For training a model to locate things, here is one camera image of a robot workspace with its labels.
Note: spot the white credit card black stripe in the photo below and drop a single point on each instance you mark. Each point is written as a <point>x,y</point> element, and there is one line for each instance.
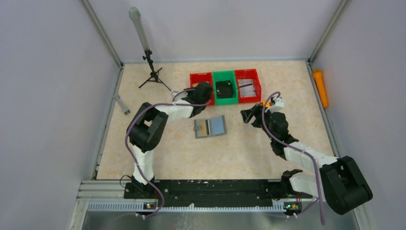
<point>246,84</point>

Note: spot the yellow toy brick car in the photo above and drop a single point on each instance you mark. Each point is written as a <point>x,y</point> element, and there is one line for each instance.
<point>265,103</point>

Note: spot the orange flashlight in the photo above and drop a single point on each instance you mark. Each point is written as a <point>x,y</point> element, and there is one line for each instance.
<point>318,78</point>

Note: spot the right red bin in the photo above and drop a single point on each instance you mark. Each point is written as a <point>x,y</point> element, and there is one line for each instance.
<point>249,74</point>

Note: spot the clear bag in bin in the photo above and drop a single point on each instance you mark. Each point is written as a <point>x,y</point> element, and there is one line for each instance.
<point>247,93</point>

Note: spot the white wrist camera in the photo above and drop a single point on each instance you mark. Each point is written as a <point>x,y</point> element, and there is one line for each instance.
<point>175,94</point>
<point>276,106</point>

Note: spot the left red bin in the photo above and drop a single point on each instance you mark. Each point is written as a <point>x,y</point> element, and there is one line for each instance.
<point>196,78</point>

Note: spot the red bin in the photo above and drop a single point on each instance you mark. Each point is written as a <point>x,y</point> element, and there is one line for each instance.
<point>196,78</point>
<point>249,74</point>

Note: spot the green bin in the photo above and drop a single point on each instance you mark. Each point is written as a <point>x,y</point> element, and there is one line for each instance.
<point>227,75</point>

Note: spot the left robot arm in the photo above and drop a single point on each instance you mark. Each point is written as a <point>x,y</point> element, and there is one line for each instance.
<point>147,127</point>

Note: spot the grey card holder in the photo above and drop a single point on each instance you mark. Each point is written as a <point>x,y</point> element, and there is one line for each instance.
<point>209,127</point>

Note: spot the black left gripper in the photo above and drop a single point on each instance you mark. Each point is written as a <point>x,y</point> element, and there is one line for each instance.
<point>206,92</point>

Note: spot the small grey bracket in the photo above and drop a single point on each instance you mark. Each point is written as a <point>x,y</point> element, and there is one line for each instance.
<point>123,107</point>

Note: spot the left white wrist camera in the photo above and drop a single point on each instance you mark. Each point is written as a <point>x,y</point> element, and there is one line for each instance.
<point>175,94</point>

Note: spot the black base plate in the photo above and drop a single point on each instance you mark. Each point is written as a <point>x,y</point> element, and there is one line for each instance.
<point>212,193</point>

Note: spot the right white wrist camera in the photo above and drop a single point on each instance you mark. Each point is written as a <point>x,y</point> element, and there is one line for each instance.
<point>276,106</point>

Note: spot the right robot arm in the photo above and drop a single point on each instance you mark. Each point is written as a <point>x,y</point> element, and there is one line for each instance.
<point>338,181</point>

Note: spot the black tripod with grey tube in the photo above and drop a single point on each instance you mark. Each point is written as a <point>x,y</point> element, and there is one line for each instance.
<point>135,17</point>

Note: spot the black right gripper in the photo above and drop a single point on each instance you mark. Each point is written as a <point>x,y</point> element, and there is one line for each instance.
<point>255,112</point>

